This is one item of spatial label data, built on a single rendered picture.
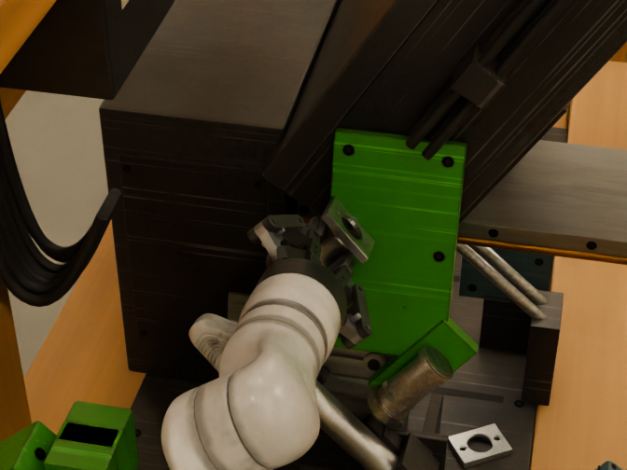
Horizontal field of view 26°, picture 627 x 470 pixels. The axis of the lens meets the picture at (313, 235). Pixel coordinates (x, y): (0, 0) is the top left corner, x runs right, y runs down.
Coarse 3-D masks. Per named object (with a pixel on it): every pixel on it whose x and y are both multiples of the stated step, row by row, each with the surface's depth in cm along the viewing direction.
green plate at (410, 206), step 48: (336, 144) 118; (384, 144) 117; (336, 192) 120; (384, 192) 119; (432, 192) 118; (384, 240) 121; (432, 240) 120; (384, 288) 122; (432, 288) 121; (384, 336) 124
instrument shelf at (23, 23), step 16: (0, 0) 80; (16, 0) 82; (32, 0) 84; (48, 0) 87; (0, 16) 80; (16, 16) 82; (32, 16) 84; (0, 32) 80; (16, 32) 82; (32, 32) 85; (0, 48) 80; (16, 48) 83; (0, 64) 81
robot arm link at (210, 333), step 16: (256, 288) 105; (272, 288) 102; (288, 288) 102; (304, 288) 102; (320, 288) 104; (256, 304) 101; (288, 304) 100; (304, 304) 101; (320, 304) 102; (336, 304) 104; (208, 320) 106; (224, 320) 107; (240, 320) 101; (320, 320) 101; (336, 320) 104; (192, 336) 106; (208, 336) 106; (224, 336) 105; (336, 336) 104; (208, 352) 106
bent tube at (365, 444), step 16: (336, 208) 118; (336, 224) 116; (352, 224) 120; (320, 240) 118; (336, 240) 118; (352, 240) 117; (368, 240) 119; (320, 256) 118; (336, 256) 119; (368, 256) 117; (320, 384) 125; (320, 400) 124; (336, 400) 125; (320, 416) 125; (336, 416) 125; (352, 416) 126; (336, 432) 125; (352, 432) 125; (368, 432) 126; (352, 448) 125; (368, 448) 125; (384, 448) 126; (368, 464) 126; (384, 464) 125
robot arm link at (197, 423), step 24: (216, 384) 89; (168, 408) 91; (192, 408) 89; (216, 408) 88; (168, 432) 89; (192, 432) 88; (216, 432) 87; (168, 456) 88; (192, 456) 88; (216, 456) 88; (240, 456) 87
